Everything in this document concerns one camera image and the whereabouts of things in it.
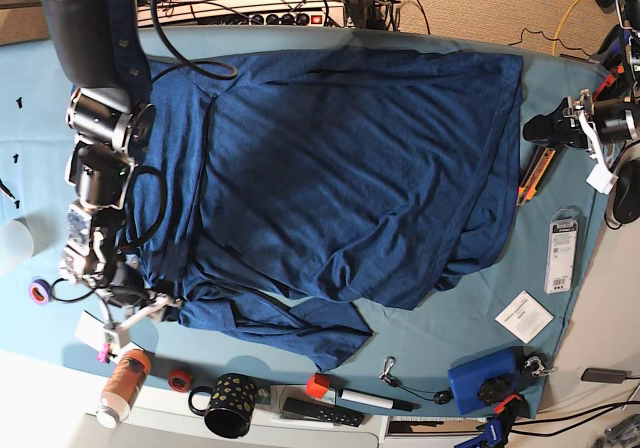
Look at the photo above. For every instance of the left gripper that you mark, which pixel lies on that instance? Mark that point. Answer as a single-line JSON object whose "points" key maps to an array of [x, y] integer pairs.
{"points": [[561, 127]]}

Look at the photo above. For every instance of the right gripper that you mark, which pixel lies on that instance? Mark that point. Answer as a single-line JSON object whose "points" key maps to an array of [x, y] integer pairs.
{"points": [[129, 290]]}

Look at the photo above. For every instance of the dark blue t-shirt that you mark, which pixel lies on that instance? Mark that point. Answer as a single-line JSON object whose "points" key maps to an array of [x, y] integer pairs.
{"points": [[317, 178]]}

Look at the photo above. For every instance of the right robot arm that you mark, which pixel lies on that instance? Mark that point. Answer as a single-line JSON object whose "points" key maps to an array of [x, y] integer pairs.
{"points": [[110, 114]]}

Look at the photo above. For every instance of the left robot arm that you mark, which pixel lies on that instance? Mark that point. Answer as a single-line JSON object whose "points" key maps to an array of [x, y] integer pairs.
{"points": [[609, 114]]}

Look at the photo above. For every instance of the orange black utility knife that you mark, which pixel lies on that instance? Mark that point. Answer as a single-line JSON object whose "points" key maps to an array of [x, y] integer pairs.
{"points": [[535, 170]]}

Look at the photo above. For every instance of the white paper sheet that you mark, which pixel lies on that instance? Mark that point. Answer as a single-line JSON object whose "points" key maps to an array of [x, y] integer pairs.
{"points": [[89, 330]]}

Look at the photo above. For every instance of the orange black clamp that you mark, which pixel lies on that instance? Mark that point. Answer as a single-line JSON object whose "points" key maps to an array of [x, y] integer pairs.
{"points": [[605, 85]]}

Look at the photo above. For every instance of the pink small toy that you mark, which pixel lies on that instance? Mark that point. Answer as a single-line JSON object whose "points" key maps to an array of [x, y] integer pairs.
{"points": [[104, 355]]}

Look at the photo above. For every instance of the orange supplement bottle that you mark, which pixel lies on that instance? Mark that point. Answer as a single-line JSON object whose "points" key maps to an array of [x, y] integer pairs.
{"points": [[122, 388]]}

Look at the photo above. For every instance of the blue spring clamp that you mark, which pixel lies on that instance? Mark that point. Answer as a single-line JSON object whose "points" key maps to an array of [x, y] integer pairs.
{"points": [[609, 53]]}

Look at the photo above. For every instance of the purple tape roll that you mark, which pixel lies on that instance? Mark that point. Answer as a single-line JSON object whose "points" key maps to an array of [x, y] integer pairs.
{"points": [[40, 291]]}

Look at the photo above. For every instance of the black computer mouse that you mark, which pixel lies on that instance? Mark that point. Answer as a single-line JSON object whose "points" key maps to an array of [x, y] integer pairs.
{"points": [[626, 201]]}

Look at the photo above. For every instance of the red tape roll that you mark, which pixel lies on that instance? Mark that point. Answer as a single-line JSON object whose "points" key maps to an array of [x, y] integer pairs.
{"points": [[180, 380]]}

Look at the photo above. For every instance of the translucent plastic cup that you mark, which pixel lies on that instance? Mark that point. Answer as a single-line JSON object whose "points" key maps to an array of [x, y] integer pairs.
{"points": [[16, 245]]}

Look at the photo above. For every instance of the clear blister pack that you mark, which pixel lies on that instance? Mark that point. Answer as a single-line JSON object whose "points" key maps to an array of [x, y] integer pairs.
{"points": [[561, 250]]}

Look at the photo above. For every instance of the black mug gold dots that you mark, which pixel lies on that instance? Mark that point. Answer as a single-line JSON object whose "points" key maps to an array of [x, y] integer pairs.
{"points": [[230, 407]]}

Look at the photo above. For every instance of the white paper card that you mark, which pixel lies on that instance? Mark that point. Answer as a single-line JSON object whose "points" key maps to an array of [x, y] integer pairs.
{"points": [[524, 317]]}

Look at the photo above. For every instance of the orange red cube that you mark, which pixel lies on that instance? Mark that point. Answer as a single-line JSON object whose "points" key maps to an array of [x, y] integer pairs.
{"points": [[317, 386]]}

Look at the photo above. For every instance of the black remote control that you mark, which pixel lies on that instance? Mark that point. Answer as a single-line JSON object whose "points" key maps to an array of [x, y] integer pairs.
{"points": [[324, 413]]}

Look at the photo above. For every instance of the light blue table cloth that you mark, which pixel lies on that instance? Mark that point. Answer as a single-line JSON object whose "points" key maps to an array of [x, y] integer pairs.
{"points": [[447, 329]]}

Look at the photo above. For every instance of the white marker pen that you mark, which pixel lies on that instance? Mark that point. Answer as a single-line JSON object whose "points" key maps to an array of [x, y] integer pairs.
{"points": [[374, 401]]}

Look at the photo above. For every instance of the metal carabiner keyring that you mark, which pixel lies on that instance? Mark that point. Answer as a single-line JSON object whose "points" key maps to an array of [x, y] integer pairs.
{"points": [[536, 366]]}

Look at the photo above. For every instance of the black adapter block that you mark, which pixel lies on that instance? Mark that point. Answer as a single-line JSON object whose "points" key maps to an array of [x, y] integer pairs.
{"points": [[604, 375]]}

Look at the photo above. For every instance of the blue box with knob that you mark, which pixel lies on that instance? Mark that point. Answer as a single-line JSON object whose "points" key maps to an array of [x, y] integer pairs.
{"points": [[485, 381]]}

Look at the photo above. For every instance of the white power strip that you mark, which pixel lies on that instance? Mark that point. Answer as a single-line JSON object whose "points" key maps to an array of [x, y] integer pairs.
{"points": [[303, 13]]}

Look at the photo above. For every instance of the blue orange bottom clamp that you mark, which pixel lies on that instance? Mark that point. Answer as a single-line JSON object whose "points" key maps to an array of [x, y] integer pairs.
{"points": [[496, 431]]}

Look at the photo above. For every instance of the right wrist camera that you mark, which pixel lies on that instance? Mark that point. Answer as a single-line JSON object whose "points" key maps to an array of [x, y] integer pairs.
{"points": [[116, 337]]}

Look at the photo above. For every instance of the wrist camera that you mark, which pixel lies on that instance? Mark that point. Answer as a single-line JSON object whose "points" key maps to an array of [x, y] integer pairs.
{"points": [[116, 337], [602, 179]]}

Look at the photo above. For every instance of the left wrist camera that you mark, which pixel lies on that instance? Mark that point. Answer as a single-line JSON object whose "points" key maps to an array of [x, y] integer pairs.
{"points": [[602, 179]]}

